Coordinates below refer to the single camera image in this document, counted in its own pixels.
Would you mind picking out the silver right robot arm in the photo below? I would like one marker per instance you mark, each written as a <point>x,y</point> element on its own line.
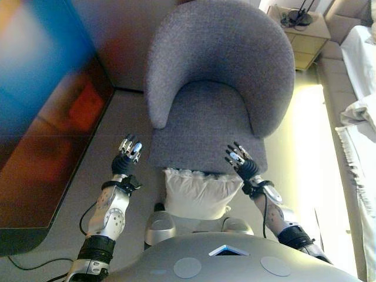
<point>279,214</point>

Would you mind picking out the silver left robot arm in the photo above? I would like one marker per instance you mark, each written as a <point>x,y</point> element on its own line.
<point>111,211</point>

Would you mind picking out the silver robot leg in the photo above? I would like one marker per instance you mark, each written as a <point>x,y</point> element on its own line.
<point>239,226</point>
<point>160,226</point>

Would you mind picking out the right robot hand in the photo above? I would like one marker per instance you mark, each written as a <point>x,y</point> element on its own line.
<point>248,169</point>

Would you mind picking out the grey fabric armchair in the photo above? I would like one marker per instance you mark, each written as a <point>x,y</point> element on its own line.
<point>220,58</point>

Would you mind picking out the light wooden nightstand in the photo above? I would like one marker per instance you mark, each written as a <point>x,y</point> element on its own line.
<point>308,44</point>

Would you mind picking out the white bed duvet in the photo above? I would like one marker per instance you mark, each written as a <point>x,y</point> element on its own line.
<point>364,147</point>

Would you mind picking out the glossy dark wood cabinet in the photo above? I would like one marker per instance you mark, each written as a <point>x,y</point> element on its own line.
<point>44,117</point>

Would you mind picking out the white fringed cushion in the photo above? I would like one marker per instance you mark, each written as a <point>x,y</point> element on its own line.
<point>199,194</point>

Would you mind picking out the grey upholstered bed frame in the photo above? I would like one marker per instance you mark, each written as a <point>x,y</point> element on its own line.
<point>332,82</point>

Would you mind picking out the black lamp base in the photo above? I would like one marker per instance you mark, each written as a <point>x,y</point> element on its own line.
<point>299,16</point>

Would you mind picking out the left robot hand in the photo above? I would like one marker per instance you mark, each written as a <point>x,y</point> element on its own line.
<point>124,164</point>

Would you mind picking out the silver right robot leg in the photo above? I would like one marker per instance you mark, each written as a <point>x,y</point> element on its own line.
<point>239,226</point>

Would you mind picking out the silver left robot leg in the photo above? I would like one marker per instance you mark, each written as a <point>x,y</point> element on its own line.
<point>160,226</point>

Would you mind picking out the grey robot torso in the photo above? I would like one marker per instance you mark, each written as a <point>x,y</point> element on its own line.
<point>220,261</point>

